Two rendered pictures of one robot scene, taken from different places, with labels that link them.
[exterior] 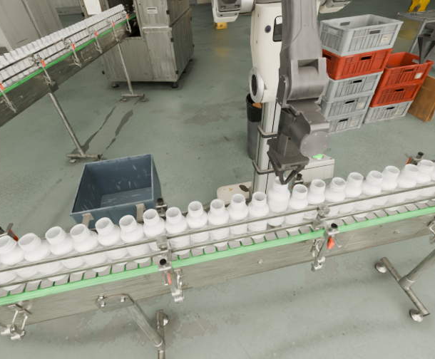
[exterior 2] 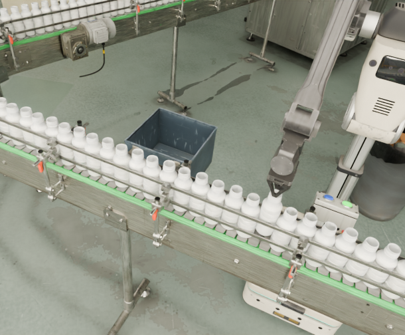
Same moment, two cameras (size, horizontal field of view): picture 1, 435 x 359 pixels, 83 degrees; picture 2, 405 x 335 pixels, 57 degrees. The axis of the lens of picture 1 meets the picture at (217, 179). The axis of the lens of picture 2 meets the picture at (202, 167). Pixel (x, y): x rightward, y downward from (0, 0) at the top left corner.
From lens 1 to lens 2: 0.56 m
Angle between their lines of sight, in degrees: 21
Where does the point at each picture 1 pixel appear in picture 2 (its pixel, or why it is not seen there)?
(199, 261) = (185, 223)
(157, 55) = (317, 23)
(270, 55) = (368, 88)
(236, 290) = (228, 318)
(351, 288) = not seen: outside the picture
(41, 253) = (93, 149)
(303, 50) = (305, 99)
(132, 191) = (184, 153)
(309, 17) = (318, 80)
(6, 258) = (75, 141)
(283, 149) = not seen: hidden behind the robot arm
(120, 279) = (127, 200)
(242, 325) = not seen: outside the picture
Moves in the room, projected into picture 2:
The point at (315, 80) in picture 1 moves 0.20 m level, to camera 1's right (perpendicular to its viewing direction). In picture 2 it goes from (305, 123) to (390, 159)
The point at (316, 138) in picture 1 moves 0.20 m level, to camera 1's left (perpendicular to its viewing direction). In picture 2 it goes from (283, 161) to (212, 128)
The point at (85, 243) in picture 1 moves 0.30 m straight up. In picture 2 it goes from (120, 158) to (115, 76)
